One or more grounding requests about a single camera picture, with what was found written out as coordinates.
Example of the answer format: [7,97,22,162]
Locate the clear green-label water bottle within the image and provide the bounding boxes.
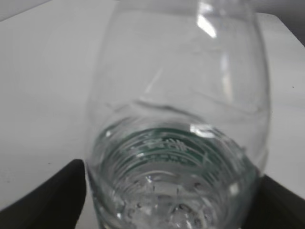
[86,0,270,229]

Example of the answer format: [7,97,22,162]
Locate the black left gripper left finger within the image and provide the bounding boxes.
[0,159,88,229]

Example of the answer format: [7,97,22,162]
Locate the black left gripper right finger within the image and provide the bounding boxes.
[245,175,305,229]

